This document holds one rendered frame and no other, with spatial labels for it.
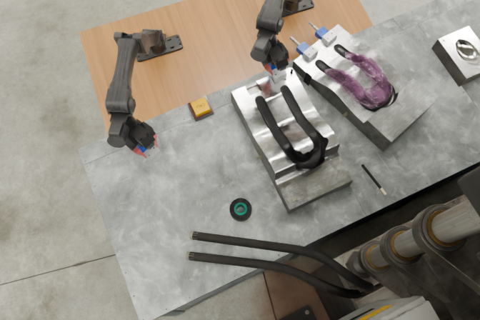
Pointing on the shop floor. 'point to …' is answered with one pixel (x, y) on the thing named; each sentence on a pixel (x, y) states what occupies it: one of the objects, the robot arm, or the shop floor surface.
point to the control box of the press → (381, 311)
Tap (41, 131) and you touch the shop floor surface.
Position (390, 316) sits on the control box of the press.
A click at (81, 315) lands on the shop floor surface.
